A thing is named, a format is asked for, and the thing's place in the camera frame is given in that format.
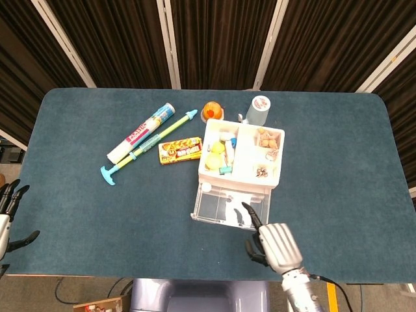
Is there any blue felt table mat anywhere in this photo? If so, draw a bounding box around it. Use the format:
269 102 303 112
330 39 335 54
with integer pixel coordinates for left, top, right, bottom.
0 87 416 283

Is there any transparent drawer with wide handle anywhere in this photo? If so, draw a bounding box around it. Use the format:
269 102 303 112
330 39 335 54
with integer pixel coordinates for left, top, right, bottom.
190 185 272 229

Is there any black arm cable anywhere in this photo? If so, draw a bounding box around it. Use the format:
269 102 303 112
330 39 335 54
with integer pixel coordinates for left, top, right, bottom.
307 274 354 312

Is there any black floor cable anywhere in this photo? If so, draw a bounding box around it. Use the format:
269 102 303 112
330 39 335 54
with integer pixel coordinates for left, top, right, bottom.
54 278 82 305
107 278 135 298

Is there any yellow toy in tray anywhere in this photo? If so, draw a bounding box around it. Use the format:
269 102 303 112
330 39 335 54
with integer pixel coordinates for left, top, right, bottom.
204 152 225 170

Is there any dark brown curtain panel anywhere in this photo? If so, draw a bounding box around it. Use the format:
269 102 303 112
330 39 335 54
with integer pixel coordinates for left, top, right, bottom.
0 0 88 146
45 0 172 89
261 0 416 92
170 0 278 90

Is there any orange round toy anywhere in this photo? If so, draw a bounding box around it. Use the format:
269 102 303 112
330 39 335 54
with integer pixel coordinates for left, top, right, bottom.
200 101 225 123

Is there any green blue water pump toy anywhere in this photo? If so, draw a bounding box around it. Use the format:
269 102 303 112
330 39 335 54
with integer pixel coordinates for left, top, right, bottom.
99 109 198 187

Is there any lavender robot base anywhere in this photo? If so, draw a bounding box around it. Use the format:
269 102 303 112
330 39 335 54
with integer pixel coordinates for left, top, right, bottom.
129 278 270 312

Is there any white plastic wrap roll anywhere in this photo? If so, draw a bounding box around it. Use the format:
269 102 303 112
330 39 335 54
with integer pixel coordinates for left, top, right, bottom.
106 102 176 165

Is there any grey cup with printed lid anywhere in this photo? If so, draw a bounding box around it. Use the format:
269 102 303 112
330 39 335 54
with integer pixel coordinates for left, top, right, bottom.
245 94 272 126

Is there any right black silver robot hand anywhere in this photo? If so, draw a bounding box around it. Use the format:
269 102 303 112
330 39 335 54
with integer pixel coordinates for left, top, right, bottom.
241 201 305 276

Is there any yellow snack packet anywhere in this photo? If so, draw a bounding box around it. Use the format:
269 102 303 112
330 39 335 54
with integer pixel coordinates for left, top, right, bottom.
158 136 203 166

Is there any white partition post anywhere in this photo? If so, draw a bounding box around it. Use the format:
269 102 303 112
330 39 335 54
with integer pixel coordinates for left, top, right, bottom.
252 0 290 91
31 0 97 88
0 128 29 151
356 32 416 94
155 0 182 90

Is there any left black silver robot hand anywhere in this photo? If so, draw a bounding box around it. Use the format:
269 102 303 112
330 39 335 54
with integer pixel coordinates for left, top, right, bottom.
0 178 41 270

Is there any white plastic drawer organizer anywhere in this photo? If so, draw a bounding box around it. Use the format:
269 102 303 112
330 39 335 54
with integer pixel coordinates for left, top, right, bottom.
197 118 286 193

